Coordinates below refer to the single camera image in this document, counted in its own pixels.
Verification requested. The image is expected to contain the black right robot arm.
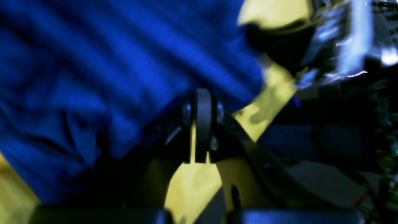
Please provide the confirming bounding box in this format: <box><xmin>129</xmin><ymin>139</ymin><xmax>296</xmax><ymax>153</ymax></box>
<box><xmin>247</xmin><ymin>0</ymin><xmax>397</xmax><ymax>89</ymax></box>

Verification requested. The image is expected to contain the blue long-sleeve shirt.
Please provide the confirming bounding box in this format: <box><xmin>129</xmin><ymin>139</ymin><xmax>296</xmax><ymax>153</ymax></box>
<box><xmin>1</xmin><ymin>0</ymin><xmax>263</xmax><ymax>204</ymax></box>

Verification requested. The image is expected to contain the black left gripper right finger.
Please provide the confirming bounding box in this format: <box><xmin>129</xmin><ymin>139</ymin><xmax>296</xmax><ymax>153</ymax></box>
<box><xmin>195</xmin><ymin>88</ymin><xmax>363</xmax><ymax>224</ymax></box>

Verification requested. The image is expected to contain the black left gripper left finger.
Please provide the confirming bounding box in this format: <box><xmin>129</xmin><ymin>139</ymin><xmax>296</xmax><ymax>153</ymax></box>
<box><xmin>30</xmin><ymin>94</ymin><xmax>195</xmax><ymax>224</ymax></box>

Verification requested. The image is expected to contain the yellow table cloth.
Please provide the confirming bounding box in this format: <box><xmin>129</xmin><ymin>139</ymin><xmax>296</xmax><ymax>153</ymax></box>
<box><xmin>0</xmin><ymin>0</ymin><xmax>313</xmax><ymax>224</ymax></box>

